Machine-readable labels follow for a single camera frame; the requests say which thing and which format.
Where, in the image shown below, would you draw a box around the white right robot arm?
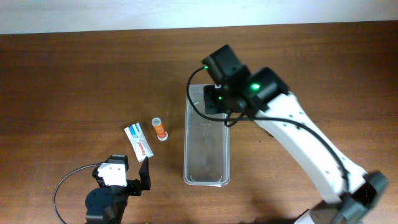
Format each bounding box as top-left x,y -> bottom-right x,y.
202,45 -> 389,223

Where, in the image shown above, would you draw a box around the orange tablet tube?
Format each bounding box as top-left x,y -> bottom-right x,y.
151,118 -> 169,141

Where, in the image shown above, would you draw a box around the clear plastic container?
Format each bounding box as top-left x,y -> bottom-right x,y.
183,101 -> 230,187

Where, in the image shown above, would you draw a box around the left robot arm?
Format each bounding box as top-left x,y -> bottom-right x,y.
85,154 -> 151,224

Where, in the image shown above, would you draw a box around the white Panadol box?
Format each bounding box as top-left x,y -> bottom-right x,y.
124,123 -> 154,162

